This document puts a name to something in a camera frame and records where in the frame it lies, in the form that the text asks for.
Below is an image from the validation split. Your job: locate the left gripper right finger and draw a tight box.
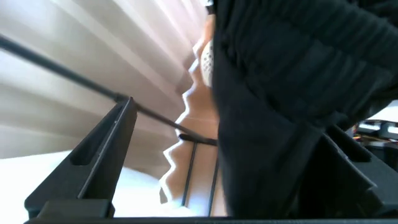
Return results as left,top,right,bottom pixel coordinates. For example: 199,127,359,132
298,124,398,218

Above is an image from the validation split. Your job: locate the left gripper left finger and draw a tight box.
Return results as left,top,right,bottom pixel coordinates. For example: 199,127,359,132
24,96,138,218

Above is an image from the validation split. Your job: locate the white printed T-shirt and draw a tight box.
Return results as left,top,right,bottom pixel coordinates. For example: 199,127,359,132
0,149,200,224

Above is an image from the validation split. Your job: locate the black garment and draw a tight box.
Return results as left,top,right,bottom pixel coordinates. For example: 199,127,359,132
211,0,398,218

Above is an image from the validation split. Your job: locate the black clothes rack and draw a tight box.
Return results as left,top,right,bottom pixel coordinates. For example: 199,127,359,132
0,34,220,217

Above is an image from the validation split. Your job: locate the white laundry basket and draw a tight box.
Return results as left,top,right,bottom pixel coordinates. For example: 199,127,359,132
200,39,215,88

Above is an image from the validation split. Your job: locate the beige curtain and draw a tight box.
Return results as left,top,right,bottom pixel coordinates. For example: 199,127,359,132
0,0,209,180

